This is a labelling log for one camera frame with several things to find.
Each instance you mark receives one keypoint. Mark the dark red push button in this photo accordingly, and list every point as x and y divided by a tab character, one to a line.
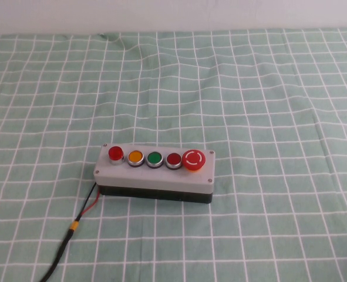
173	160

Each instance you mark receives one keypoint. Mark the green white checked tablecloth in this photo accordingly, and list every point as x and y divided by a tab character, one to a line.
249	117

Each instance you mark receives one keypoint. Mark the grey black push button box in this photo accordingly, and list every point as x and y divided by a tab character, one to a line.
152	180

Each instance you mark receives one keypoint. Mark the red emergency stop mushroom button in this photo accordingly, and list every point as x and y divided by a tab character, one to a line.
194	160

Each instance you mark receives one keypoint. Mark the yellow push button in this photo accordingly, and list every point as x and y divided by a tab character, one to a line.
136	158

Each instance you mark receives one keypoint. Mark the green push button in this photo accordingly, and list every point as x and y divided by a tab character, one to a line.
154	159

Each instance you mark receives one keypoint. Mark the red indicator lamp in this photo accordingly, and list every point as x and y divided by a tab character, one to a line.
116	154

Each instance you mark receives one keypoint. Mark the small metal clip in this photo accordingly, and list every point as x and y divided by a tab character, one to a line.
103	35

